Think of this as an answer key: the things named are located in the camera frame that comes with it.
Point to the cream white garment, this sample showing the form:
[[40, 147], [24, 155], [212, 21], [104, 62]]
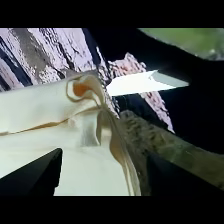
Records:
[[66, 133]]

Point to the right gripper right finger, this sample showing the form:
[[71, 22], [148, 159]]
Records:
[[173, 181]]

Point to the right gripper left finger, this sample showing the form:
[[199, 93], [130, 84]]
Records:
[[38, 176]]

